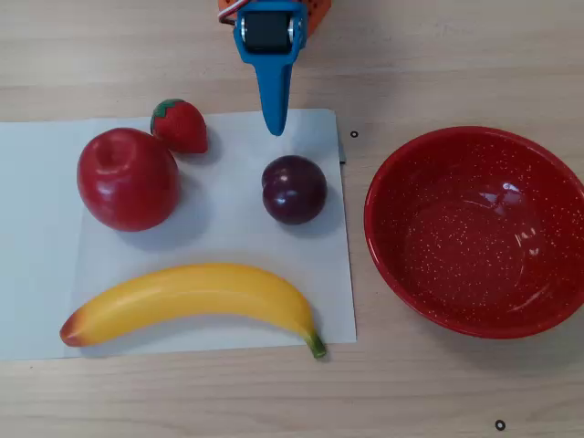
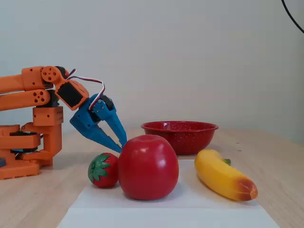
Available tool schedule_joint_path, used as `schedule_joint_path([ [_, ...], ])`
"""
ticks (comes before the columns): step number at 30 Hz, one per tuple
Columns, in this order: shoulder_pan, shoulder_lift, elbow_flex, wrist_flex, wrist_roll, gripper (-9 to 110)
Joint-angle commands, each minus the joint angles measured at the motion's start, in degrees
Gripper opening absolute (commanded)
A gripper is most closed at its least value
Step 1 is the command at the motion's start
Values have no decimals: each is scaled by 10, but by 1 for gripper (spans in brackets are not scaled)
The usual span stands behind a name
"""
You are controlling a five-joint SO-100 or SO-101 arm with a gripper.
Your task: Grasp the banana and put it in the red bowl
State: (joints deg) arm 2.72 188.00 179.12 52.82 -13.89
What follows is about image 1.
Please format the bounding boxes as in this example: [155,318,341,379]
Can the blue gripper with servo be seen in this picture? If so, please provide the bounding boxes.
[233,2,308,138]

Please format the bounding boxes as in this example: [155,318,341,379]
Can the yellow toy banana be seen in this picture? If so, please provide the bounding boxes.
[59,262,328,360]

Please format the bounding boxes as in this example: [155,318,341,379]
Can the red speckled bowl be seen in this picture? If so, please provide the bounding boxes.
[363,126,584,340]

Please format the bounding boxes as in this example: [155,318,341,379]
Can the purple toy plum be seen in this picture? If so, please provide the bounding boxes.
[261,154,329,225]

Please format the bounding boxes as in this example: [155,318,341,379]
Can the red toy strawberry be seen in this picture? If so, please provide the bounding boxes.
[150,99,210,155]

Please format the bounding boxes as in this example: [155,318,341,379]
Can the white paper sheet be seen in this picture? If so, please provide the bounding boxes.
[0,117,92,362]
[70,108,358,358]

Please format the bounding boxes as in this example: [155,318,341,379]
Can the red toy apple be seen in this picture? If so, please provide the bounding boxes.
[76,127,181,233]

